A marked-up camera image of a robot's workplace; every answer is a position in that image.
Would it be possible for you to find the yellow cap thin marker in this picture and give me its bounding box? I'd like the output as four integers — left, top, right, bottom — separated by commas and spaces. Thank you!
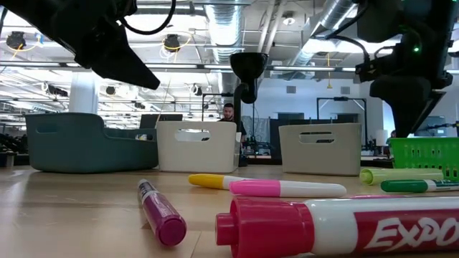
187, 173, 259, 191

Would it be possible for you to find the light green highlighter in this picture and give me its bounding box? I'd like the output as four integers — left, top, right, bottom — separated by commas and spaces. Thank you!
359, 168, 445, 186

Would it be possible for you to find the red Expo marker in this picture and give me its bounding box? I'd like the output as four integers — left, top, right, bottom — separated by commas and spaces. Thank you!
214, 195, 459, 258

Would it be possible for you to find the ceiling light strip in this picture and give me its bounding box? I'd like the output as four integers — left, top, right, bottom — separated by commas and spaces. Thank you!
0, 61, 212, 70
267, 65, 359, 72

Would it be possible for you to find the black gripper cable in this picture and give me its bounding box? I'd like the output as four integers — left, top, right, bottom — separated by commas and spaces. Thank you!
324, 0, 372, 65
118, 0, 177, 36

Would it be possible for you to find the magenta thin marker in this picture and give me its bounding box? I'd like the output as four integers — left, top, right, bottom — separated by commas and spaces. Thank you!
137, 178, 188, 247

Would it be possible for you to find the white plastic bin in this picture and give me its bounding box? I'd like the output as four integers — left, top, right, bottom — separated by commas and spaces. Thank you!
156, 120, 242, 174

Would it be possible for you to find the black ceiling camera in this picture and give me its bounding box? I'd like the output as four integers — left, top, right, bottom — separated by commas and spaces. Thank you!
5, 30, 28, 50
163, 33, 182, 53

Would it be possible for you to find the round ceiling fixture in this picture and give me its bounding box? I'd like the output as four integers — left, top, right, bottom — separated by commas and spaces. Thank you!
281, 12, 297, 27

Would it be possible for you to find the green Expo marker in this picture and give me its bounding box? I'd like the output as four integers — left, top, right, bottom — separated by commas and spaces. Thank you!
380, 178, 459, 194

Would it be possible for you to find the thin black frame rig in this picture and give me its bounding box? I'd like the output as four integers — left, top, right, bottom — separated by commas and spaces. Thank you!
200, 92, 236, 122
316, 96, 369, 125

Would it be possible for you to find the grey plastic bin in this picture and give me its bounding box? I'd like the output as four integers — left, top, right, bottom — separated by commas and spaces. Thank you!
278, 123, 362, 177

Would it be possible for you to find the black monitor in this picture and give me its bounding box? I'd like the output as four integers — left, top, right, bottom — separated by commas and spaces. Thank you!
138, 113, 184, 129
415, 115, 449, 138

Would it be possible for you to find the person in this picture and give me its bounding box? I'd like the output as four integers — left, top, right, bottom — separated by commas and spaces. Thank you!
217, 102, 248, 144
385, 129, 398, 148

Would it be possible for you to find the silver ventilation duct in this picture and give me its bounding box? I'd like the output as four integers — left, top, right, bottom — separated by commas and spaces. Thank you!
204, 0, 248, 65
308, 0, 359, 39

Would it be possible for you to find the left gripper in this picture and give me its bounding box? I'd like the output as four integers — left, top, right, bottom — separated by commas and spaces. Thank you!
0, 0, 161, 90

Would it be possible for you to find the green mesh basket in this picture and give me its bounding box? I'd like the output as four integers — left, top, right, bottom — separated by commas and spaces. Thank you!
389, 137, 459, 182

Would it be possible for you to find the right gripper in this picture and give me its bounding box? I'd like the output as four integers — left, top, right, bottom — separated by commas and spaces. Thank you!
356, 35, 453, 139

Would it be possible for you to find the teal plastic bin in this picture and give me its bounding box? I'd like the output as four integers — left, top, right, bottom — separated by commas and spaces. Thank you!
24, 112, 159, 174

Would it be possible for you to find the yellow hanging tag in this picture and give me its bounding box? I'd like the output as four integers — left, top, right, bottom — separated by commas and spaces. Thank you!
325, 53, 333, 90

